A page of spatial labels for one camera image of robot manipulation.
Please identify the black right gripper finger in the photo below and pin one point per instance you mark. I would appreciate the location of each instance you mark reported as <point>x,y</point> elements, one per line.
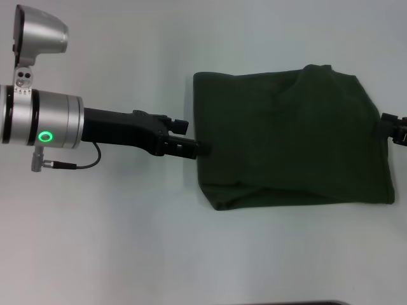
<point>401,139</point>
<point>389,125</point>

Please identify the dark green FREE T-shirt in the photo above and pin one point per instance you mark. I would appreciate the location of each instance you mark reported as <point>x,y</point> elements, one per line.
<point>286,127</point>

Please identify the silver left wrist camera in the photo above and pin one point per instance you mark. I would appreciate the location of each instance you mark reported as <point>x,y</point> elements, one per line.
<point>38,35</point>

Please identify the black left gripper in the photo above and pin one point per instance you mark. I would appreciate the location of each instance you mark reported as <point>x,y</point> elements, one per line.
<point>121,130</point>

